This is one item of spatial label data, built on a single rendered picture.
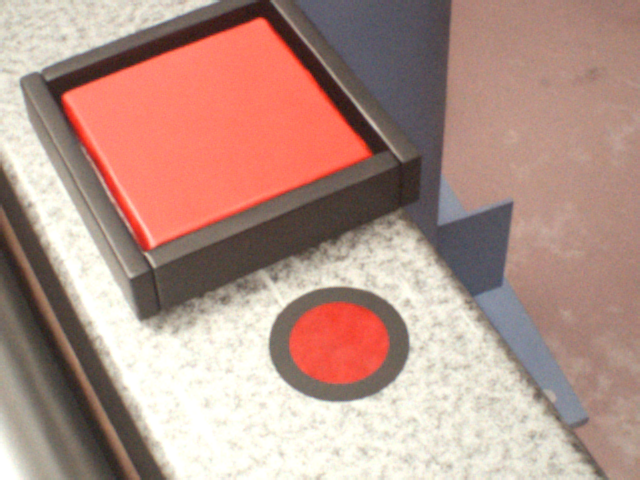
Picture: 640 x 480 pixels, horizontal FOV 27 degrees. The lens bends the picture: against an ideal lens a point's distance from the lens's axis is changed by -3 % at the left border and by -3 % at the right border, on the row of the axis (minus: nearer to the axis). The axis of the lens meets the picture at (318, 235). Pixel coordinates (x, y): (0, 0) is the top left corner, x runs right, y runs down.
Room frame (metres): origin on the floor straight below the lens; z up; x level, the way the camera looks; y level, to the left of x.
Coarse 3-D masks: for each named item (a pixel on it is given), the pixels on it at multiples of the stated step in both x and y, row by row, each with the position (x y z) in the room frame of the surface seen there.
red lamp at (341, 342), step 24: (312, 312) 0.18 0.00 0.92; (336, 312) 0.18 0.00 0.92; (360, 312) 0.18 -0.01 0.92; (312, 336) 0.18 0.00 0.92; (336, 336) 0.18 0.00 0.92; (360, 336) 0.18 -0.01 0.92; (384, 336) 0.18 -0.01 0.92; (312, 360) 0.17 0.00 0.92; (336, 360) 0.17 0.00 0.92; (360, 360) 0.17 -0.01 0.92
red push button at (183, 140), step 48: (192, 48) 0.26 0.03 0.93; (240, 48) 0.26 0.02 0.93; (288, 48) 0.26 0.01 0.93; (96, 96) 0.24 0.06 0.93; (144, 96) 0.24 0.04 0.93; (192, 96) 0.24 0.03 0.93; (240, 96) 0.24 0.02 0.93; (288, 96) 0.24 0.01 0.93; (96, 144) 0.23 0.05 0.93; (144, 144) 0.23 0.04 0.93; (192, 144) 0.22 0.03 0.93; (240, 144) 0.22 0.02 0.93; (288, 144) 0.22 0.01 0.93; (336, 144) 0.22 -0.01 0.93; (144, 192) 0.21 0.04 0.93; (192, 192) 0.21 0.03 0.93; (240, 192) 0.21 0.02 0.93; (144, 240) 0.20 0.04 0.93
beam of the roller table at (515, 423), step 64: (0, 0) 0.30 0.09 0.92; (64, 0) 0.30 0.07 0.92; (128, 0) 0.30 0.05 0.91; (192, 0) 0.30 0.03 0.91; (0, 64) 0.27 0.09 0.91; (0, 128) 0.25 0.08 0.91; (0, 192) 0.25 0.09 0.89; (64, 192) 0.22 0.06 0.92; (64, 256) 0.20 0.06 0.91; (320, 256) 0.20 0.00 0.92; (384, 256) 0.20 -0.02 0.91; (64, 320) 0.20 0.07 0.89; (128, 320) 0.18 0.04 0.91; (192, 320) 0.18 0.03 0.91; (256, 320) 0.18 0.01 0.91; (448, 320) 0.18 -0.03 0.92; (128, 384) 0.17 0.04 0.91; (192, 384) 0.16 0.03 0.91; (256, 384) 0.16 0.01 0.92; (448, 384) 0.16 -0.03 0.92; (512, 384) 0.16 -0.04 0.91; (128, 448) 0.17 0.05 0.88; (192, 448) 0.15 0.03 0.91; (256, 448) 0.15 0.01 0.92; (320, 448) 0.15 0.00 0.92; (384, 448) 0.15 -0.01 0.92; (448, 448) 0.15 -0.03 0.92; (512, 448) 0.14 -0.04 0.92; (576, 448) 0.14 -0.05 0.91
